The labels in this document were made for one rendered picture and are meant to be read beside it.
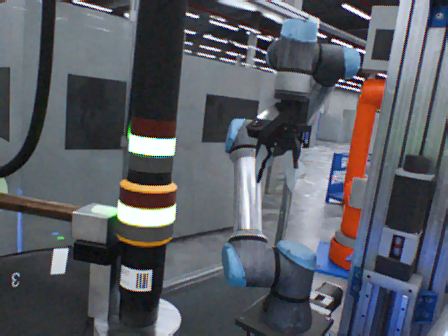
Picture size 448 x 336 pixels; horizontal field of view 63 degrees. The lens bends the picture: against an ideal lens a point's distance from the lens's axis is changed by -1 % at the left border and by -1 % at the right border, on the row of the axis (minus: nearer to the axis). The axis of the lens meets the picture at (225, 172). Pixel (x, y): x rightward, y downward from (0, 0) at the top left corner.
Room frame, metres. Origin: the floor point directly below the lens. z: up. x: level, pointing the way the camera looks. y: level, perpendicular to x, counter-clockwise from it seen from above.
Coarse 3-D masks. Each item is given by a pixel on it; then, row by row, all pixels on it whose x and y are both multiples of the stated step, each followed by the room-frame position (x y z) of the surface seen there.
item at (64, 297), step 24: (0, 264) 0.41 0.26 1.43; (24, 264) 0.41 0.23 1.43; (48, 264) 0.42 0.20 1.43; (72, 264) 0.42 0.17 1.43; (0, 288) 0.39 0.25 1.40; (24, 288) 0.40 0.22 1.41; (48, 288) 0.40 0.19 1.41; (72, 288) 0.40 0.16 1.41; (0, 312) 0.38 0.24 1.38; (24, 312) 0.38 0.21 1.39; (48, 312) 0.38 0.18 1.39; (72, 312) 0.38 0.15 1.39
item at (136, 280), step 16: (128, 256) 0.26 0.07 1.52; (144, 256) 0.26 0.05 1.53; (160, 256) 0.27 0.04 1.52; (128, 272) 0.26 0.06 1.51; (144, 272) 0.26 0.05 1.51; (160, 272) 0.27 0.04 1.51; (128, 288) 0.26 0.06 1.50; (144, 288) 0.26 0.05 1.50; (160, 288) 0.27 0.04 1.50; (128, 304) 0.26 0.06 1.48; (144, 304) 0.26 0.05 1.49; (128, 320) 0.26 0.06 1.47; (144, 320) 0.26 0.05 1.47
